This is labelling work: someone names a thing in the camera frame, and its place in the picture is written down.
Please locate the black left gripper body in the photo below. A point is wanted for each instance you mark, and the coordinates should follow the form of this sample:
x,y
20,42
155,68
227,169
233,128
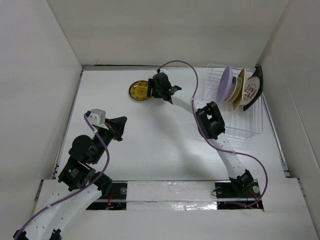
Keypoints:
x,y
106,135

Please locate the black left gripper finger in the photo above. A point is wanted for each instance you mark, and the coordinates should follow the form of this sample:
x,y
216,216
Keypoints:
x,y
117,123
119,133

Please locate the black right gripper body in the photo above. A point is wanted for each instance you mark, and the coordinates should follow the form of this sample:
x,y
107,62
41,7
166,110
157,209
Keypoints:
x,y
157,90

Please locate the yellow brown patterned plate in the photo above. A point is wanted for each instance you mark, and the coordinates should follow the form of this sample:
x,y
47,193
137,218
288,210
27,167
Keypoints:
x,y
138,91

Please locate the purple round plate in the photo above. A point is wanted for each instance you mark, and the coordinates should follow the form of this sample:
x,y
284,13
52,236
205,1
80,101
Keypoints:
x,y
225,84

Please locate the cream plate with motifs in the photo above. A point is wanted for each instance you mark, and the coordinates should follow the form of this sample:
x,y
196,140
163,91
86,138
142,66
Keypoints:
x,y
238,83

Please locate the cream plate with ink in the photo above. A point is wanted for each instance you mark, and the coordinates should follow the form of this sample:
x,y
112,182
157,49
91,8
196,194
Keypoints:
x,y
232,89

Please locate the bamboo weave pattern tray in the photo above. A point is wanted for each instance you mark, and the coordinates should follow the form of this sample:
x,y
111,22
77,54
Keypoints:
x,y
240,97

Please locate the white plate red characters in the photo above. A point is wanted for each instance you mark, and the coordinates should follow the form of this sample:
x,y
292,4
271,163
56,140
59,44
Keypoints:
x,y
251,89

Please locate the black floral square plate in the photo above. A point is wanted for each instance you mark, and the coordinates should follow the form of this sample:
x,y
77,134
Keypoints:
x,y
258,72

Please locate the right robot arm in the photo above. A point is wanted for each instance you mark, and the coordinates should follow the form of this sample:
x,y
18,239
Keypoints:
x,y
210,125

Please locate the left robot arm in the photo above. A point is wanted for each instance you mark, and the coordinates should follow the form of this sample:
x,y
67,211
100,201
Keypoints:
x,y
78,184

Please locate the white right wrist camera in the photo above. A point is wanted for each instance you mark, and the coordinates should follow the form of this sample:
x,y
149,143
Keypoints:
x,y
162,70

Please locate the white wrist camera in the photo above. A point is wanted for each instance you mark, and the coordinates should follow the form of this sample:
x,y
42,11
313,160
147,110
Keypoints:
x,y
96,117
162,70

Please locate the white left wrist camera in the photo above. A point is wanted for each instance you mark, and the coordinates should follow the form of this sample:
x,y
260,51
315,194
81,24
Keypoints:
x,y
96,117

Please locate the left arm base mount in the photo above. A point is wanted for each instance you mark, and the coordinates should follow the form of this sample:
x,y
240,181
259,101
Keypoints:
x,y
115,200

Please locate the white wire dish rack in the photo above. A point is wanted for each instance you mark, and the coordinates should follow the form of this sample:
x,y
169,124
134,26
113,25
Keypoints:
x,y
239,124

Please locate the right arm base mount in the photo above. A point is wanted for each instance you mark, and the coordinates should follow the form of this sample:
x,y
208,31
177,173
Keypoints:
x,y
228,199

